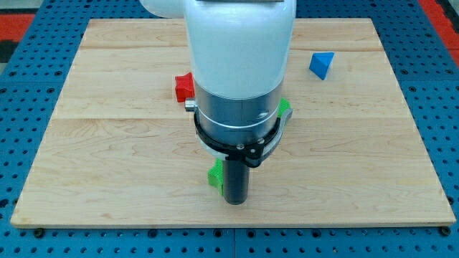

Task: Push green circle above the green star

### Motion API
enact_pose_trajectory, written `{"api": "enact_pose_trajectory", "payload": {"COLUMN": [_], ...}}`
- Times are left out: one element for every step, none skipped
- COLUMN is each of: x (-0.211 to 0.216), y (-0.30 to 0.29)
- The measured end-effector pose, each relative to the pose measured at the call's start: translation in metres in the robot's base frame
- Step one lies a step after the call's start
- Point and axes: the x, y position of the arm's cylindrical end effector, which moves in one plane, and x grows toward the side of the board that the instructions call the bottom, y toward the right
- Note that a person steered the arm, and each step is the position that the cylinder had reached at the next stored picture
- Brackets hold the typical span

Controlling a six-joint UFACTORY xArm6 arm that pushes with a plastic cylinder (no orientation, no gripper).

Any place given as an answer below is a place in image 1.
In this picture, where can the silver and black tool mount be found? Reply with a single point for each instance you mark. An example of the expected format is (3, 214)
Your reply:
(244, 129)

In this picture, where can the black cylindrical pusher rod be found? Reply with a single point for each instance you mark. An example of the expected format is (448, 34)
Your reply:
(235, 182)

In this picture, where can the green circle block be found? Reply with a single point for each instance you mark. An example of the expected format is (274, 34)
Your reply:
(283, 106)

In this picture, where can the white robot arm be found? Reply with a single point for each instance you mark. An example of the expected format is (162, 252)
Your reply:
(239, 52)

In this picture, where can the green star block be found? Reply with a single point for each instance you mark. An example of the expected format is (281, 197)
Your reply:
(215, 176)

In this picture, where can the red star block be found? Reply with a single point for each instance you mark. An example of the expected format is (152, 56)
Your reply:
(184, 87)

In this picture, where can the blue triangle block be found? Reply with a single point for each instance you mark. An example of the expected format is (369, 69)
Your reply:
(320, 63)

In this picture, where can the wooden board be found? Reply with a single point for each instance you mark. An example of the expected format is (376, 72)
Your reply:
(121, 152)

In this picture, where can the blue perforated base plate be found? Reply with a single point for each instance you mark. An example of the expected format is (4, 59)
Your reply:
(34, 76)

